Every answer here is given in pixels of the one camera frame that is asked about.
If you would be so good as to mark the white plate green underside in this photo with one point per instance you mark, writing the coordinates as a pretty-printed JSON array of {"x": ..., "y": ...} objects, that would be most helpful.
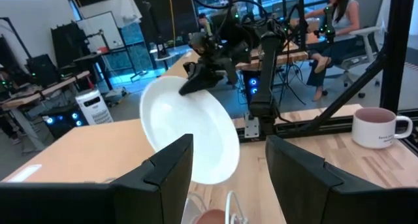
[{"x": 183, "y": 126}]

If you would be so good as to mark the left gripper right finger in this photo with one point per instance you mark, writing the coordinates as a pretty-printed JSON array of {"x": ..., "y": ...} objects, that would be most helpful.
[{"x": 326, "y": 201}]

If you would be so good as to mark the white box device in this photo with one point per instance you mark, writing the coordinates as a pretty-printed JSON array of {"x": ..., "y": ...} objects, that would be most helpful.
[{"x": 98, "y": 113}]

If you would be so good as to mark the black aluminium table frame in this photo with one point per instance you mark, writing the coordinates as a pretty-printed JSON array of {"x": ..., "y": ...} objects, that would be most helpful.
[{"x": 396, "y": 38}]

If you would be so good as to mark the person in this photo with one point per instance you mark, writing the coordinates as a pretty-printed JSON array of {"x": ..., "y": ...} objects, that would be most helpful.
[{"x": 346, "y": 18}]

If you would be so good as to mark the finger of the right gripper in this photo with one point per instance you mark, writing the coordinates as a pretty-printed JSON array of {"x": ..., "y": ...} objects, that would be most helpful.
[{"x": 202, "y": 78}]

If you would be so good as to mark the whiteboard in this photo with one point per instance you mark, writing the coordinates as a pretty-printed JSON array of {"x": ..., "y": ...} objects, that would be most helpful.
[{"x": 101, "y": 28}]

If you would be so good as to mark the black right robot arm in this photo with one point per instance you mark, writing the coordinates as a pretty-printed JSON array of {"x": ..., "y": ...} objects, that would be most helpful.
[{"x": 266, "y": 70}]

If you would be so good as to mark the black background robot arm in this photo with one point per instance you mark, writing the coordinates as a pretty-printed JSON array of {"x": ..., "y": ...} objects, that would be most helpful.
[{"x": 329, "y": 21}]

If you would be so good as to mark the wooden background table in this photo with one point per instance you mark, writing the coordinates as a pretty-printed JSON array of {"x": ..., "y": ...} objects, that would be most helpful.
[{"x": 287, "y": 58}]

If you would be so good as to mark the black equipment cabinet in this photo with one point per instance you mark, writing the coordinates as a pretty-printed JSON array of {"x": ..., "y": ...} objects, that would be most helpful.
[{"x": 68, "y": 44}]

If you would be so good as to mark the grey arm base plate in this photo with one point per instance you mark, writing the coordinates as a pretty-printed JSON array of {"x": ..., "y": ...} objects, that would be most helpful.
[{"x": 251, "y": 126}]

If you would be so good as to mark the black computer blue lights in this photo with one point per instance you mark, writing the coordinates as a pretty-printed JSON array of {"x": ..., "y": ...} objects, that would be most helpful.
[
  {"x": 253, "y": 87},
  {"x": 62, "y": 127}
]

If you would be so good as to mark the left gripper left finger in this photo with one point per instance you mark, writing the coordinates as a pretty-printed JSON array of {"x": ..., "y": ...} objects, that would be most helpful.
[{"x": 98, "y": 204}]

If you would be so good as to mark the cream mug pink inside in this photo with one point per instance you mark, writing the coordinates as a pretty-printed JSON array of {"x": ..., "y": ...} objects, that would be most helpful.
[{"x": 375, "y": 129}]

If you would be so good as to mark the tan wooden desk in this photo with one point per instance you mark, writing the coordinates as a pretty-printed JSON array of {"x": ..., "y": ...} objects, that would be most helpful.
[{"x": 98, "y": 149}]

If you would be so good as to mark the orange plate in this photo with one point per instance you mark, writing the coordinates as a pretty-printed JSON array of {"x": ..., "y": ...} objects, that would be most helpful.
[{"x": 212, "y": 218}]

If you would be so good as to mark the wooden workbench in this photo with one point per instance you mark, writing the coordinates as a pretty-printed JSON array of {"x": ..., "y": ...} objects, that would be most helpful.
[{"x": 49, "y": 88}]

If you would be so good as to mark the grey office chair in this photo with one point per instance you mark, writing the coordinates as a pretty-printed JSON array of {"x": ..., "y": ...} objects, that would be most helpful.
[{"x": 369, "y": 8}]

